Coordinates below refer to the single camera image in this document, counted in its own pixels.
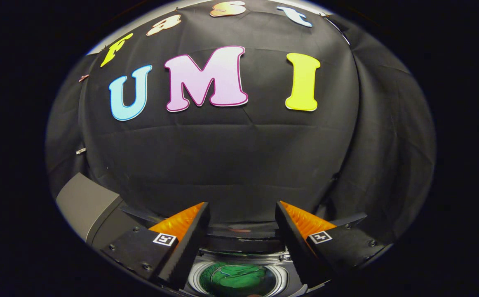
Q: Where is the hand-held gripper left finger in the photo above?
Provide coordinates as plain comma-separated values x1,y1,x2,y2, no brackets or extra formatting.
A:
101,202,211,290

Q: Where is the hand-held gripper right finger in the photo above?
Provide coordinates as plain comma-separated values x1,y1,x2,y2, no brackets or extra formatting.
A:
275,201,388,289

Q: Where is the grey washing machine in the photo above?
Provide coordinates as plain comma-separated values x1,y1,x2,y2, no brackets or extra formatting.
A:
182,247,331,297

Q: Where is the green polo shirt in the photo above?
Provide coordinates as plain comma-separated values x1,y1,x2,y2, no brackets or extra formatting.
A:
200,262,277,297

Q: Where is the black backdrop cloth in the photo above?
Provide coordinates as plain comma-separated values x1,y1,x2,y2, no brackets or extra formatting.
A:
45,0,437,248

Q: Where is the grey box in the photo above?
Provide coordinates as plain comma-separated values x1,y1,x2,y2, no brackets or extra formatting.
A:
56,172,149,250

